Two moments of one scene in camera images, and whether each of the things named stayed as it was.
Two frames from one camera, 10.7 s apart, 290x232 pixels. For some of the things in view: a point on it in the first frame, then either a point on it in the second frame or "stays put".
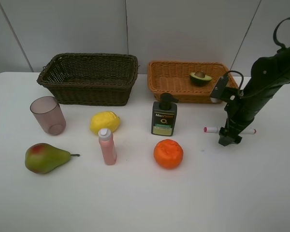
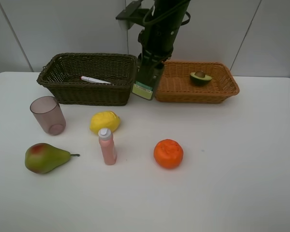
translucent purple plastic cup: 47,111 stays put
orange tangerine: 168,153 stays put
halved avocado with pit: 199,78 stays put
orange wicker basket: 173,77 stays put
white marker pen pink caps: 216,130 -> 93,80
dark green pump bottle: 163,115 -> 146,78
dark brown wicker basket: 89,79 stays put
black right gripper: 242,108 -> 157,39
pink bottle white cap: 107,143 stays put
